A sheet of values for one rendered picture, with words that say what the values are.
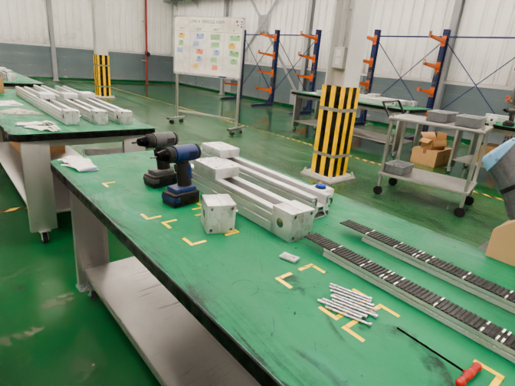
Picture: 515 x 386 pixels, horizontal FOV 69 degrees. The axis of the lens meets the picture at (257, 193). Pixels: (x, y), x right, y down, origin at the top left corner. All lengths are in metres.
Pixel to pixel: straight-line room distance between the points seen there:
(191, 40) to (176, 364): 6.39
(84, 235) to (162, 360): 0.81
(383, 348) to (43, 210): 2.42
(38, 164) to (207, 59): 4.86
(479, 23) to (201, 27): 5.41
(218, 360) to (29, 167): 1.77
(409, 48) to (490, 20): 1.64
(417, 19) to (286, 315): 9.18
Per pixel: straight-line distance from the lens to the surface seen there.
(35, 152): 2.74
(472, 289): 1.14
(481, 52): 9.09
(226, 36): 6.94
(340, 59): 4.59
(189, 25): 7.43
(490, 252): 1.40
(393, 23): 10.05
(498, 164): 1.42
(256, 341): 0.80
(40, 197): 2.83
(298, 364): 0.76
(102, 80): 11.31
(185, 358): 1.58
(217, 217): 1.17
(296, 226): 1.16
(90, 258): 2.14
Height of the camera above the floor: 1.30
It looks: 19 degrees down
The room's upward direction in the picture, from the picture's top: 5 degrees clockwise
